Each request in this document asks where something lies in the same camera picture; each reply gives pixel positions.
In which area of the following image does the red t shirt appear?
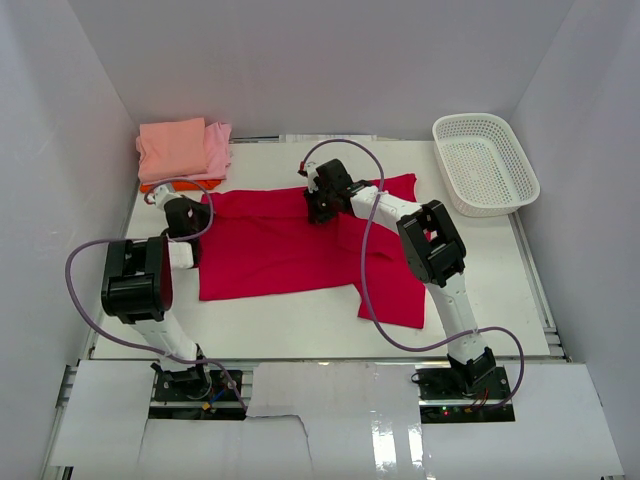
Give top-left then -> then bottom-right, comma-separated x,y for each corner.
199,187 -> 426,329

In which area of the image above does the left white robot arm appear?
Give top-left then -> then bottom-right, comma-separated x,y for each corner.
101,196 -> 214,399

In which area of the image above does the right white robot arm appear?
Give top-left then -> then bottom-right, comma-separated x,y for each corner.
298,159 -> 496,399

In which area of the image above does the folded orange t shirt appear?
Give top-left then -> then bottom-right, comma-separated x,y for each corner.
171,179 -> 222,192

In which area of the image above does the folded peach t shirt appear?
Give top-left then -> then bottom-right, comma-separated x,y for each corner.
136,118 -> 208,183

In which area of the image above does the white plastic basket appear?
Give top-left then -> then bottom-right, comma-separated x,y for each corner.
432,113 -> 540,218

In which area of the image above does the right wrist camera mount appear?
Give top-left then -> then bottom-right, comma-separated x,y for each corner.
298,160 -> 318,193

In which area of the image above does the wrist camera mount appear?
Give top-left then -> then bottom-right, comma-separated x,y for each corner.
298,160 -> 318,193
143,183 -> 181,210

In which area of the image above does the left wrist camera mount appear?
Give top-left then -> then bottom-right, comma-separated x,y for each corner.
143,183 -> 181,210

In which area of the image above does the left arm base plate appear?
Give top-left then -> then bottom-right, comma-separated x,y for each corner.
148,370 -> 246,421

